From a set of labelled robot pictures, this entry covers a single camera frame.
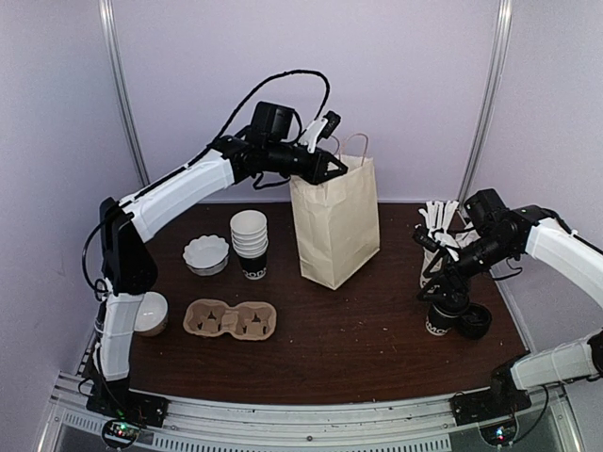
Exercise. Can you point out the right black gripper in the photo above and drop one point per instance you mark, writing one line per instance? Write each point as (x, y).
(443, 279)

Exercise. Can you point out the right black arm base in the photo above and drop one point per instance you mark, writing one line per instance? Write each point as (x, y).
(485, 405)

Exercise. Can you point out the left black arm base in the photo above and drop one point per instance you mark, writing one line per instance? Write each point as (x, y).
(114, 399)

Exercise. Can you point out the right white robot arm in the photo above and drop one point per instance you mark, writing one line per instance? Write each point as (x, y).
(503, 234)

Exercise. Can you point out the stack of paper cups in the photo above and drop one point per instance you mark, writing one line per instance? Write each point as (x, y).
(249, 234)

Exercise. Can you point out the cream paper bag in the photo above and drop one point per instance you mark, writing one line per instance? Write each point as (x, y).
(337, 223)

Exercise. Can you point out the aluminium front rail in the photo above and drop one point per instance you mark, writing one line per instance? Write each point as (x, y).
(421, 424)

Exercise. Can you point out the stack of black lids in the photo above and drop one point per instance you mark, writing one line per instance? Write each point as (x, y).
(475, 322)

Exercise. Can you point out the cardboard cup carrier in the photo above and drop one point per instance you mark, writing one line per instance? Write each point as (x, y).
(247, 321)

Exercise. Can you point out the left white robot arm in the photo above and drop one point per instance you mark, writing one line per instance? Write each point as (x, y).
(129, 270)

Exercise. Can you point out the white cup holding straws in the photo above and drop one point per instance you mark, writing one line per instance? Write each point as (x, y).
(432, 261)

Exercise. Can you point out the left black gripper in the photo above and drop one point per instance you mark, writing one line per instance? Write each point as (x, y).
(317, 173)

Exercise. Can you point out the black paper coffee cup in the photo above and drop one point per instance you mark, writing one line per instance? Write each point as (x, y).
(439, 322)

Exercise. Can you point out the white round bowl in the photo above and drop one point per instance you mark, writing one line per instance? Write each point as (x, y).
(152, 316)

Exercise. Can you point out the white scalloped bowl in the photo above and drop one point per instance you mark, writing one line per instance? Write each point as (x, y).
(206, 255)

